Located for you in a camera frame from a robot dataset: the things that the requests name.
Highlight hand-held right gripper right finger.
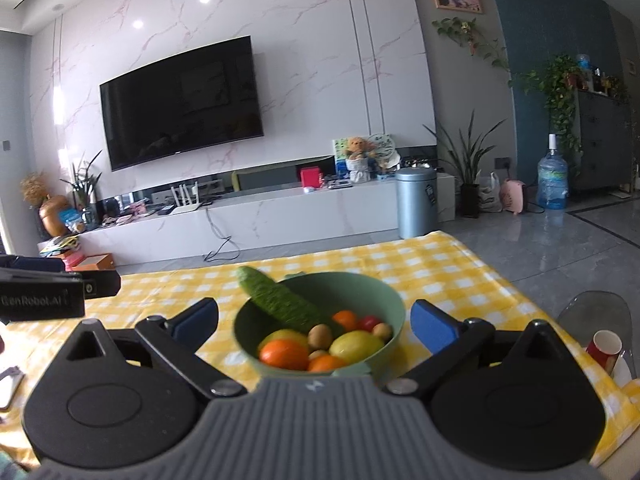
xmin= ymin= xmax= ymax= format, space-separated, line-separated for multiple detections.
xmin=385 ymin=299 xmax=566 ymax=396

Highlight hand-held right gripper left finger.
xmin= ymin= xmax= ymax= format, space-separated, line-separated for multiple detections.
xmin=60 ymin=297 xmax=247 ymax=400

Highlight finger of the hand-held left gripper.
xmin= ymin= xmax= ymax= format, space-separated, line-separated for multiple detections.
xmin=0 ymin=267 xmax=122 ymax=301
xmin=0 ymin=255 xmax=66 ymax=272

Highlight green colander bowl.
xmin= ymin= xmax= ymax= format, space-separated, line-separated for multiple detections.
xmin=233 ymin=271 xmax=406 ymax=378

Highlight yellow lemon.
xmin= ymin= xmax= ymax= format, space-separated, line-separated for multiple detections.
xmin=329 ymin=330 xmax=386 ymax=366

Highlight orange mandarin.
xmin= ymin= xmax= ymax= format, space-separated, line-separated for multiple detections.
xmin=307 ymin=354 xmax=348 ymax=373
xmin=259 ymin=339 xmax=310 ymax=372
xmin=331 ymin=310 xmax=358 ymax=333

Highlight green cucumber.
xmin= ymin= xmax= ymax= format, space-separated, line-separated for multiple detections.
xmin=236 ymin=266 xmax=331 ymax=333

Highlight orange box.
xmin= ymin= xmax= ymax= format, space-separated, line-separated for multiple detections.
xmin=70 ymin=253 xmax=117 ymax=274

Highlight brown vase with dried flowers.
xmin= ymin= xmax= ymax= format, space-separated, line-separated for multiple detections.
xmin=20 ymin=172 xmax=71 ymax=239

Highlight blue snack packet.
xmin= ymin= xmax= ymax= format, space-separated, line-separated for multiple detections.
xmin=57 ymin=208 xmax=84 ymax=234

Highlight yellow checked tablecloth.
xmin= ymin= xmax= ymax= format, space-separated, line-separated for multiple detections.
xmin=0 ymin=230 xmax=640 ymax=466

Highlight small green potted plant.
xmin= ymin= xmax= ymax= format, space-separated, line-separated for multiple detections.
xmin=60 ymin=150 xmax=103 ymax=223

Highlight smartphone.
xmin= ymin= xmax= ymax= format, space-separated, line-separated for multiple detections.
xmin=0 ymin=366 xmax=24 ymax=412

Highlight white router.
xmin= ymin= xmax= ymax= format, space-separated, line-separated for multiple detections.
xmin=170 ymin=183 xmax=202 ymax=211

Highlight blue-grey round trash can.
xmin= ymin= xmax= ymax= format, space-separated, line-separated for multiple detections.
xmin=395 ymin=167 xmax=439 ymax=239

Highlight white plastic bag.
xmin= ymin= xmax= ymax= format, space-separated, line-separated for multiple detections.
xmin=477 ymin=172 xmax=502 ymax=213

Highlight white marble TV cabinet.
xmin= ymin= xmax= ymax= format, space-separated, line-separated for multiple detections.
xmin=75 ymin=172 xmax=456 ymax=267

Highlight pink pig heater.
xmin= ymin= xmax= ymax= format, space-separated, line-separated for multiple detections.
xmin=500 ymin=178 xmax=527 ymax=213

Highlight transparent grey chair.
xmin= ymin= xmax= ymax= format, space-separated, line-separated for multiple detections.
xmin=557 ymin=290 xmax=631 ymax=342

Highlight teal plush blanket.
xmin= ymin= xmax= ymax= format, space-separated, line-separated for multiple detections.
xmin=0 ymin=445 xmax=31 ymax=480

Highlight long-leaf potted plant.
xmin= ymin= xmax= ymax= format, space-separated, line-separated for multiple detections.
xmin=422 ymin=110 xmax=508 ymax=218

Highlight red paper cup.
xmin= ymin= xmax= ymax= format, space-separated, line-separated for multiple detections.
xmin=586 ymin=330 xmax=623 ymax=374

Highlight round paper fan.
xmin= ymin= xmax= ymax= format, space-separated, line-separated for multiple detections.
xmin=367 ymin=133 xmax=401 ymax=171

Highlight brown teddy bear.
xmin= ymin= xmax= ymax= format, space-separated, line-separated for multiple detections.
xmin=345 ymin=136 xmax=376 ymax=183

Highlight blue water jug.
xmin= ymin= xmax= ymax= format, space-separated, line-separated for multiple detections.
xmin=536 ymin=134 xmax=570 ymax=211

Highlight green picture card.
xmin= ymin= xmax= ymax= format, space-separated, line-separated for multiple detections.
xmin=332 ymin=137 xmax=351 ymax=179

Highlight dark grey dresser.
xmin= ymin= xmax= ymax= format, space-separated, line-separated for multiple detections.
xmin=570 ymin=89 xmax=634 ymax=202

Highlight trailing ivy plant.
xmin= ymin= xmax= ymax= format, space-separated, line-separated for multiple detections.
xmin=520 ymin=55 xmax=584 ymax=161

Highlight black power cable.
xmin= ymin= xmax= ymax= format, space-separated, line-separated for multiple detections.
xmin=202 ymin=207 xmax=241 ymax=263

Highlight black wall television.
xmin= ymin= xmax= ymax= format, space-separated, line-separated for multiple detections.
xmin=99 ymin=36 xmax=265 ymax=172

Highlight wall-hung ivy plant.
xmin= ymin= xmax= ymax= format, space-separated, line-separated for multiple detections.
xmin=432 ymin=16 xmax=511 ymax=83

